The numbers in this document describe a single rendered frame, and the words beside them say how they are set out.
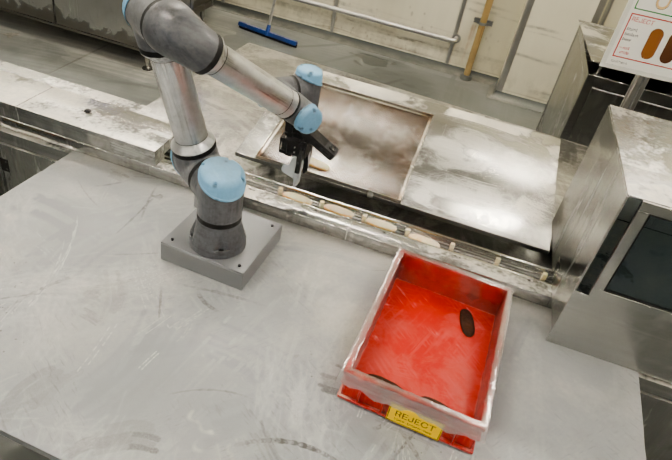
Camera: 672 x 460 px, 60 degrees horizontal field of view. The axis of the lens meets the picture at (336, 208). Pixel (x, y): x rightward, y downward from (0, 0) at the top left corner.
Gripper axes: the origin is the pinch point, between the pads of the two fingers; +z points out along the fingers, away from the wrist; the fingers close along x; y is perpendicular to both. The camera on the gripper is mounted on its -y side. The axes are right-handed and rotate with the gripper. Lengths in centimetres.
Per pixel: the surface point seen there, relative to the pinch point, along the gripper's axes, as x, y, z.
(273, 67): -96, 47, 11
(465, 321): 27, -58, 11
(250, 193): 6.2, 13.7, 7.0
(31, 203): 37, 68, 11
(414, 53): -371, 14, 85
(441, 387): 50, -55, 11
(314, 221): 8.8, -8.4, 7.9
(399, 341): 41, -43, 11
